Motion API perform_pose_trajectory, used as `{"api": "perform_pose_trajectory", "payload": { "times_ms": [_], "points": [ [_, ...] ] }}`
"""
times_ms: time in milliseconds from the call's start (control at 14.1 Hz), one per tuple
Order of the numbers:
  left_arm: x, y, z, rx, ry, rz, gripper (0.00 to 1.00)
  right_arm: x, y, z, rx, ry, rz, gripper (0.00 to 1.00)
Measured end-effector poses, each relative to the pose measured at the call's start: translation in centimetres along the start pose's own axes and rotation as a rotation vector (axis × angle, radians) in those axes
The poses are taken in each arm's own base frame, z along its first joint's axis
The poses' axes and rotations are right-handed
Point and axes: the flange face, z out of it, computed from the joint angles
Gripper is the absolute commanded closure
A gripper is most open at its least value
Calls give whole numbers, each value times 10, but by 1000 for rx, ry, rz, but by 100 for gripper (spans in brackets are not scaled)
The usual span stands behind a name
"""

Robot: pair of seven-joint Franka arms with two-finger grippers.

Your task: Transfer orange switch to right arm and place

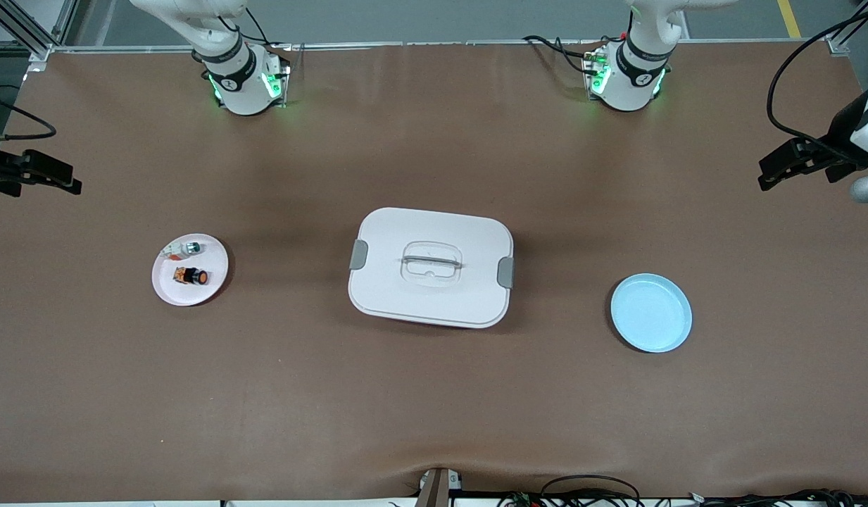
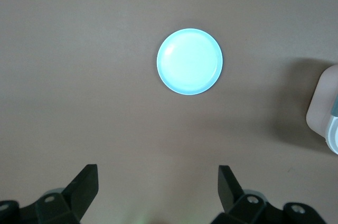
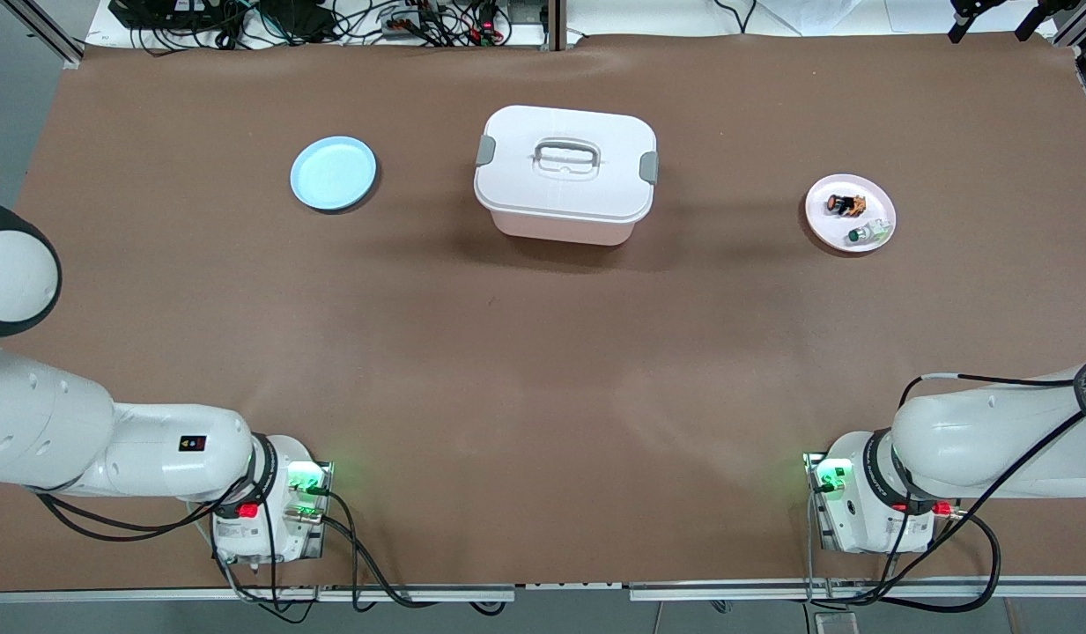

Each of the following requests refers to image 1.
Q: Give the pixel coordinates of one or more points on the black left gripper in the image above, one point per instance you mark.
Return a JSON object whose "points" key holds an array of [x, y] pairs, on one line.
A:
{"points": [[833, 153]]}

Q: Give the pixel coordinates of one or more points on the orange push-button switch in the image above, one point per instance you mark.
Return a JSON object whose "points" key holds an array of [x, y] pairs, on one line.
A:
{"points": [[191, 276]]}

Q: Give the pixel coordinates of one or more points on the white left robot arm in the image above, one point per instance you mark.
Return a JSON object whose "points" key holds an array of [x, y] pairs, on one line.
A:
{"points": [[631, 77]]}

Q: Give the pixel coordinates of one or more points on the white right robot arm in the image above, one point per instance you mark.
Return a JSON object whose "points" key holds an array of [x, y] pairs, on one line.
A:
{"points": [[240, 77]]}

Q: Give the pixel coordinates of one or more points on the small white circuit breaker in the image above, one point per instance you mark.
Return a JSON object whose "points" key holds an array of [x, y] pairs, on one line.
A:
{"points": [[184, 248]]}

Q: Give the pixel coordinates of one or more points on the white round plate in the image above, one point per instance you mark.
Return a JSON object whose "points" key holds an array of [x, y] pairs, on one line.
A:
{"points": [[194, 292]]}

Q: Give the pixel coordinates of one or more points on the light blue round plate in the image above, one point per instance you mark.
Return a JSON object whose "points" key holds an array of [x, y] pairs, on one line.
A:
{"points": [[650, 313]]}

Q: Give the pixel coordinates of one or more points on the white lidded storage box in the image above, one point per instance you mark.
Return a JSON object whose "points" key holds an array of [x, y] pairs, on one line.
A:
{"points": [[434, 296]]}

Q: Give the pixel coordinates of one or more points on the brown table mat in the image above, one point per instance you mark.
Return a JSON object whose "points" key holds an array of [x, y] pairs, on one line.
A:
{"points": [[434, 394]]}

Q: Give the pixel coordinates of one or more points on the aluminium frame profile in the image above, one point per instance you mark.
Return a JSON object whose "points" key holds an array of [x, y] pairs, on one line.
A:
{"points": [[849, 42], [18, 24]]}

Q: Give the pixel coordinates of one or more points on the metal camera bracket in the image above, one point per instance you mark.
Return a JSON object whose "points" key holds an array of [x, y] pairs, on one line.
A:
{"points": [[437, 489]]}

